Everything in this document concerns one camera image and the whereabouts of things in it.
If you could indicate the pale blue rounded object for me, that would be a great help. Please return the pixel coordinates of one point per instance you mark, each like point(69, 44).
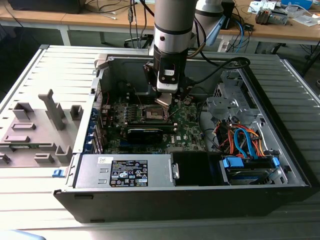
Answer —
point(17, 236)

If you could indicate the black graphics card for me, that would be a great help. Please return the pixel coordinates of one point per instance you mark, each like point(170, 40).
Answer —
point(145, 137)

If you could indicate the hard disk blue carrier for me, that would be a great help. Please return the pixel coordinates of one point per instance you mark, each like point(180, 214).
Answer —
point(250, 177)

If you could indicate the silver CPU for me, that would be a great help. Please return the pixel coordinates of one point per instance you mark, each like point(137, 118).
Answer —
point(163, 100)

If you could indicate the green motherboard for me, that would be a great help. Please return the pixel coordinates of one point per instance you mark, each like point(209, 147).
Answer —
point(185, 125)

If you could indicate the grey parts rack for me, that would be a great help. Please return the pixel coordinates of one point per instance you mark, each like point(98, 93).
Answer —
point(40, 130)

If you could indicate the copper CPU cooler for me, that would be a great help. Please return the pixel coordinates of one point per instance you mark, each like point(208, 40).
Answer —
point(262, 16)

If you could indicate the black PC case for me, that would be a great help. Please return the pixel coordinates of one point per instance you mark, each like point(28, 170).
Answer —
point(162, 205)

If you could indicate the grey power supply unit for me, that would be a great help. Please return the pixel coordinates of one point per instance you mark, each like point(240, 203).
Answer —
point(90, 172)

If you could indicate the round coin battery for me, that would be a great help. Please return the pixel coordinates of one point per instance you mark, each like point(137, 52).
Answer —
point(188, 101)

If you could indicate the blue cardboard box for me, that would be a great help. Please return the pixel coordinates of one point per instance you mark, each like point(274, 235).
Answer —
point(297, 3)

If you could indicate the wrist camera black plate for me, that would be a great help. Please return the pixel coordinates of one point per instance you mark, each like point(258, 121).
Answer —
point(167, 86)

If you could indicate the metal drive cage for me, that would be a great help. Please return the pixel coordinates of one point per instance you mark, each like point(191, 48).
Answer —
point(225, 105)

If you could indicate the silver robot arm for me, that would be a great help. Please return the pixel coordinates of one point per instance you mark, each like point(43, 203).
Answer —
point(172, 20)

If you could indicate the long wooden desk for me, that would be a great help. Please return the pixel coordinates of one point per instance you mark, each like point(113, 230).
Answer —
point(37, 18)

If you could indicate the CPU socket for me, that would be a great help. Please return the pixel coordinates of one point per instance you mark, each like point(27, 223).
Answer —
point(152, 115)

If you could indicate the black plastic shroud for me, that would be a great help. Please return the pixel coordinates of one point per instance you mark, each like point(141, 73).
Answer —
point(192, 170)

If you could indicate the grey metal bracket part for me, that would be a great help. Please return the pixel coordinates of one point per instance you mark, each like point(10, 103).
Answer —
point(278, 17)

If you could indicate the black upright box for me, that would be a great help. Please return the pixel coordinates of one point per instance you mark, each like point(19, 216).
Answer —
point(228, 15)

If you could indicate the small blue clip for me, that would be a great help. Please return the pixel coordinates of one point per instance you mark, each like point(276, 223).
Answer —
point(58, 173)

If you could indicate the green RAM stick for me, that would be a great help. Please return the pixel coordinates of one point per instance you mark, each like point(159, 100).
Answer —
point(22, 146)

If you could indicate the black equipment box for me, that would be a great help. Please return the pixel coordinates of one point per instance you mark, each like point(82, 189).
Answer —
point(45, 6)

